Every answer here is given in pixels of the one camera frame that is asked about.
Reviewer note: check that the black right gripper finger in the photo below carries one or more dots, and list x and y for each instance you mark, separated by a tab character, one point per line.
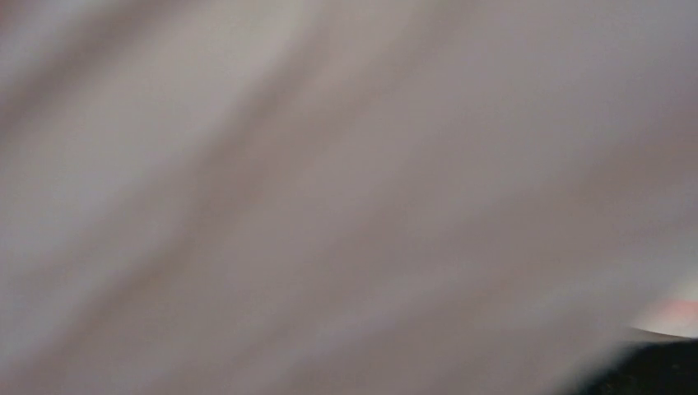
666	367

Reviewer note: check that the pink plastic bag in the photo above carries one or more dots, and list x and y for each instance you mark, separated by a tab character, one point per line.
339	197

